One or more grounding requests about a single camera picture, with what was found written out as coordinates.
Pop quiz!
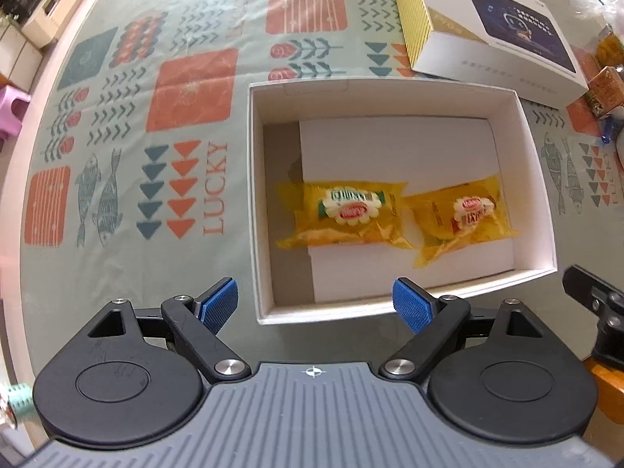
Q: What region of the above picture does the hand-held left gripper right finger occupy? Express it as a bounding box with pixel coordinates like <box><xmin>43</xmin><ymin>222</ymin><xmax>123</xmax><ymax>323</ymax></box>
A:
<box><xmin>379</xmin><ymin>277</ymin><xmax>545</xmax><ymax>382</ymax></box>

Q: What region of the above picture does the wooden chair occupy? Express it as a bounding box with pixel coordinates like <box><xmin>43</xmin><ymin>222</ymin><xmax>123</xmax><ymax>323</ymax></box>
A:
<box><xmin>587</xmin><ymin>358</ymin><xmax>624</xmax><ymax>432</ymax></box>

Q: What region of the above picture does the white cardboard box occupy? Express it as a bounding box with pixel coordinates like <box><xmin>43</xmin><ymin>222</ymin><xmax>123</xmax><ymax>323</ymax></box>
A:
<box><xmin>248</xmin><ymin>78</ymin><xmax>558</xmax><ymax>326</ymax></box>

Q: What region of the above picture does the teal striped object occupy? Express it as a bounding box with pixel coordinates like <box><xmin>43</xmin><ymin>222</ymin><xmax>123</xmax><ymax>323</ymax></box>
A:
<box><xmin>0</xmin><ymin>383</ymin><xmax>33</xmax><ymax>431</ymax></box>

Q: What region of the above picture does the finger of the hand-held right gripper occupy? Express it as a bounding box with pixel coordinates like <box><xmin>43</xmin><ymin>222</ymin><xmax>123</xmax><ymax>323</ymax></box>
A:
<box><xmin>562</xmin><ymin>264</ymin><xmax>624</xmax><ymax>367</ymax></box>

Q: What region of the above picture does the white printed tablet box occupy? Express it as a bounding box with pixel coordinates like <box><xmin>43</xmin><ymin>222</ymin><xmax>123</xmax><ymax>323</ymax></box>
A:
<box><xmin>394</xmin><ymin>0</ymin><xmax>590</xmax><ymax>106</ymax></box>

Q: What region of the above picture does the desktop with patterned tablecloth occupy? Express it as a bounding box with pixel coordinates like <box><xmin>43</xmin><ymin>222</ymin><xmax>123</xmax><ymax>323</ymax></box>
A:
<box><xmin>19</xmin><ymin>0</ymin><xmax>624</xmax><ymax>401</ymax></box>

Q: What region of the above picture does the white tv cabinet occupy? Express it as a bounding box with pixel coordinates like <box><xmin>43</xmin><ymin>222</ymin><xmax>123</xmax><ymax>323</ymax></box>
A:
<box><xmin>0</xmin><ymin>0</ymin><xmax>85</xmax><ymax>50</ymax></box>

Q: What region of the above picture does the yellow snack packet green label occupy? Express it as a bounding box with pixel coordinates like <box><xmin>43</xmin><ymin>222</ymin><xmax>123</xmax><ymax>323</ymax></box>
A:
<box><xmin>275</xmin><ymin>180</ymin><xmax>413</xmax><ymax>251</ymax></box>

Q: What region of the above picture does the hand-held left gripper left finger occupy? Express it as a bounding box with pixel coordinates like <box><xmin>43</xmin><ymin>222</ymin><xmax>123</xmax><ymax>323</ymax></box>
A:
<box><xmin>87</xmin><ymin>277</ymin><xmax>250</xmax><ymax>386</ymax></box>

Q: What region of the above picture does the purple plastic stool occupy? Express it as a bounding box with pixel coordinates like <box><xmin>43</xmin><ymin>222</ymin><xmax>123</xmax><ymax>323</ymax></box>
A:
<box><xmin>0</xmin><ymin>85</ymin><xmax>31</xmax><ymax>153</ymax></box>

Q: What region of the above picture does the yellow snack packet brown label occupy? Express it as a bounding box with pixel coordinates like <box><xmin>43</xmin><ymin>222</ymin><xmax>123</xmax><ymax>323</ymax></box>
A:
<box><xmin>404</xmin><ymin>175</ymin><xmax>520</xmax><ymax>269</ymax></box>

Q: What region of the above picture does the brown snack carton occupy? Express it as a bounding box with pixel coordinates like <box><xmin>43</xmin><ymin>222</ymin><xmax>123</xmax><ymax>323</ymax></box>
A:
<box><xmin>587</xmin><ymin>66</ymin><xmax>624</xmax><ymax>119</ymax></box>

